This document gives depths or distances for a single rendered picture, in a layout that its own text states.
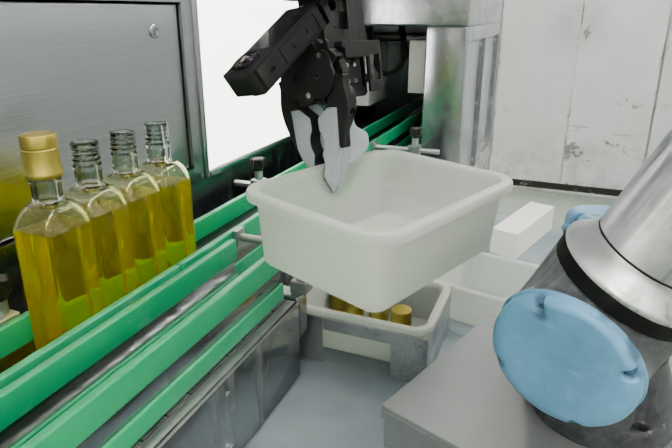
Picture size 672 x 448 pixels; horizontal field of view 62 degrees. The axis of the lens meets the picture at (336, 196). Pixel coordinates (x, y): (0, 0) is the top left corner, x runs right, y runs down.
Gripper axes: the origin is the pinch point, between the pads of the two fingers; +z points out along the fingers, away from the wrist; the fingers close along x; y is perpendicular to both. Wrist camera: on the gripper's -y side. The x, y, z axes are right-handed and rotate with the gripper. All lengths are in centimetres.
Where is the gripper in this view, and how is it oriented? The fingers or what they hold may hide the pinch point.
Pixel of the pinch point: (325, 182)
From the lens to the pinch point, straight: 58.2
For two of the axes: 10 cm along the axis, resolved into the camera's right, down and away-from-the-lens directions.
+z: 1.2, 9.7, 2.0
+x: -7.5, -0.5, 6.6
